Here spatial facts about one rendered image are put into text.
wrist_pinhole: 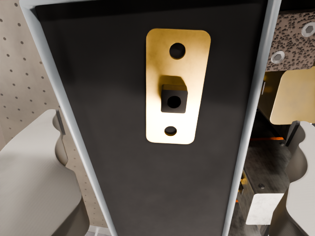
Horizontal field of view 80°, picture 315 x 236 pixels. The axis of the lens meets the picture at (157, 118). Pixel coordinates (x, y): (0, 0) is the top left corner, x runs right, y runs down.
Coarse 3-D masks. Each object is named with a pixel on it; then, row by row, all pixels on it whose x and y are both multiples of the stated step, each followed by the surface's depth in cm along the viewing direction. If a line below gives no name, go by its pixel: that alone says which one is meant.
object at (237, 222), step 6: (234, 210) 52; (240, 210) 52; (234, 216) 50; (240, 216) 50; (234, 222) 49; (240, 222) 49; (234, 228) 48; (240, 228) 48; (246, 228) 48; (252, 228) 48; (228, 234) 47; (234, 234) 47; (240, 234) 46; (246, 234) 46; (252, 234) 46; (258, 234) 46
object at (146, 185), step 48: (96, 0) 11; (144, 0) 10; (192, 0) 10; (240, 0) 10; (96, 48) 12; (144, 48) 12; (240, 48) 12; (96, 96) 14; (144, 96) 14; (240, 96) 13; (96, 144) 16; (144, 144) 16; (192, 144) 16; (144, 192) 19; (192, 192) 19
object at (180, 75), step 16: (160, 32) 11; (176, 32) 11; (192, 32) 11; (160, 48) 11; (192, 48) 11; (208, 48) 11; (160, 64) 12; (176, 64) 12; (192, 64) 12; (160, 80) 12; (176, 80) 12; (192, 80) 12; (160, 96) 13; (192, 96) 13; (160, 112) 14; (176, 112) 13; (192, 112) 14; (160, 128) 15; (176, 128) 15; (192, 128) 14
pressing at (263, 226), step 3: (264, 225) 50; (267, 225) 49; (261, 228) 52; (264, 228) 50; (267, 228) 50; (261, 231) 52; (264, 231) 51; (267, 231) 50; (261, 234) 52; (264, 234) 51; (267, 234) 51
